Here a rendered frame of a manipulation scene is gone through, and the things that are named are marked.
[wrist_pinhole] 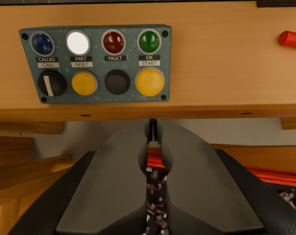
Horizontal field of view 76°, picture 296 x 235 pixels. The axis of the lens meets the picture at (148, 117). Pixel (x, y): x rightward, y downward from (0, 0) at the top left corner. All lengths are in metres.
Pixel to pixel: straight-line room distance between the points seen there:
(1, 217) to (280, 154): 0.44
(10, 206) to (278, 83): 0.41
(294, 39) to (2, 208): 0.44
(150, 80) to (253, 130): 1.13
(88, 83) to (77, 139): 1.01
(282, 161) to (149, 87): 0.28
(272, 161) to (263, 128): 0.94
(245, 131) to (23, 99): 1.16
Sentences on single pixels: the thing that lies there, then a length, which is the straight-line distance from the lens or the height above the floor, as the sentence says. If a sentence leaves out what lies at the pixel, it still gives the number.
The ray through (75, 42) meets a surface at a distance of 0.21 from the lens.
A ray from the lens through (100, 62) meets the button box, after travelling 0.21.
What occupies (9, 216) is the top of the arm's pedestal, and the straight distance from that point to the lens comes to 0.38.
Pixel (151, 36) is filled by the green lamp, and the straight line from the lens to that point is 0.20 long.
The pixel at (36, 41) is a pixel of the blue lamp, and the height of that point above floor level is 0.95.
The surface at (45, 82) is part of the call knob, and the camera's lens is 0.22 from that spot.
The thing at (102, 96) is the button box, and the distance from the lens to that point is 0.22.
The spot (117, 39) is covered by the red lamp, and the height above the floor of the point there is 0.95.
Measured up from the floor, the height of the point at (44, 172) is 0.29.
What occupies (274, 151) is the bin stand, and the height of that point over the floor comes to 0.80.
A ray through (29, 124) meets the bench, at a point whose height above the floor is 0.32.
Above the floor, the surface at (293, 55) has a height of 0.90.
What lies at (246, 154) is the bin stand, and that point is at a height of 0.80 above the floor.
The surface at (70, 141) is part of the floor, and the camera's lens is 1.22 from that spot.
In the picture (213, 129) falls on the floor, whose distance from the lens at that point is 1.19.
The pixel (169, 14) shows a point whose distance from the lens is 0.28.
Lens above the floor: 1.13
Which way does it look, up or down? 83 degrees down
